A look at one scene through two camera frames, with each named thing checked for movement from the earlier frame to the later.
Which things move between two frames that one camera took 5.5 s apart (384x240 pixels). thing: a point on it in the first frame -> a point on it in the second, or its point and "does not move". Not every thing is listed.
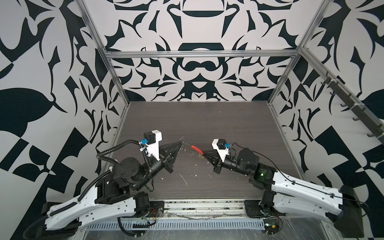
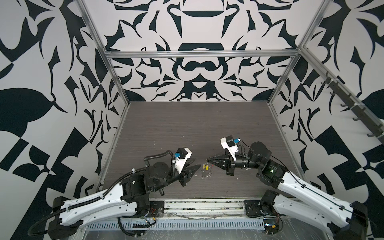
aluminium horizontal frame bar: x=201 y=53 does not move
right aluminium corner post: x=312 y=28 does not move
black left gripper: x=166 y=159 -> x=185 y=174
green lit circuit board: x=271 y=226 does not move
